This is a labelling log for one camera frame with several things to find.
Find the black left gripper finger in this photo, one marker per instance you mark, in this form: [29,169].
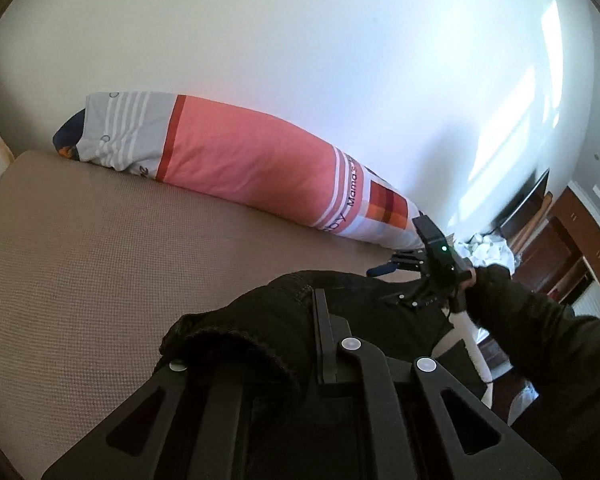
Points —
[325,341]

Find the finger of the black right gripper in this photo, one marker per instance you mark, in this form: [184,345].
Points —
[383,269]

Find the black pants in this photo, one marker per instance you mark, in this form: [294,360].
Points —
[280,327]

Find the right forearm dark sleeve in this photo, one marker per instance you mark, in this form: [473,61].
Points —
[559,353]

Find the right hand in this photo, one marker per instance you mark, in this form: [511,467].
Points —
[481,290]

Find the white bed sheet edge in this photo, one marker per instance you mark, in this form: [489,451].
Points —
[476,360]

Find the dark wooden furniture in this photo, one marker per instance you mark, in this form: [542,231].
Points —
[556,244]

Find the pink striped bolster pillow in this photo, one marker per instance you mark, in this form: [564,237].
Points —
[240,155]

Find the beige textured bed mattress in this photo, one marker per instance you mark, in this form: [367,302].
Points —
[96,266]

